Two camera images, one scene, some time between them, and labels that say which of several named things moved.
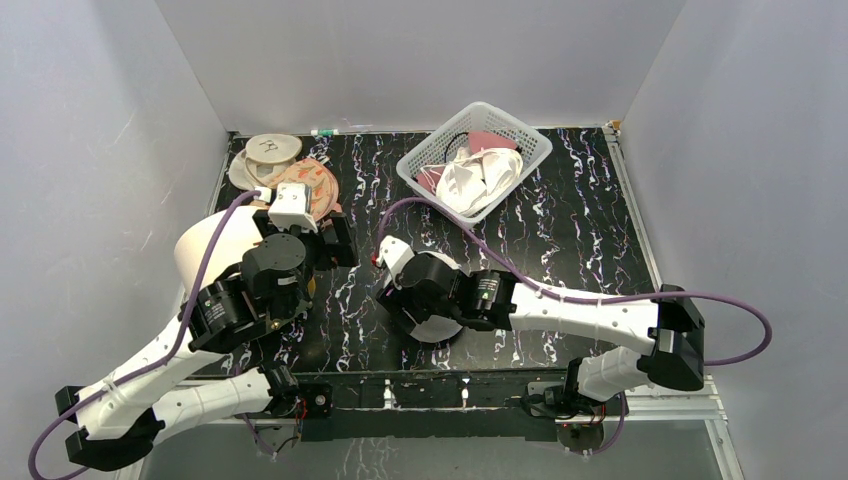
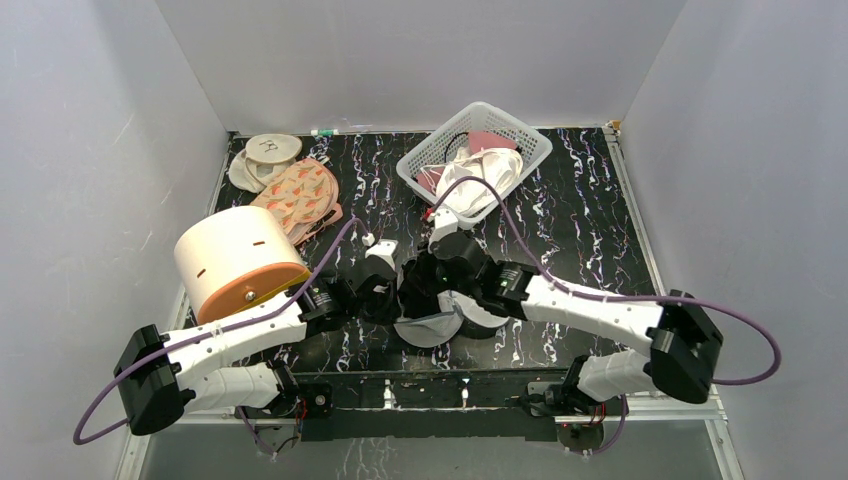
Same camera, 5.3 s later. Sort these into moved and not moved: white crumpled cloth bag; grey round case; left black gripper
Moved: left black gripper
Not moved: white crumpled cloth bag; grey round case
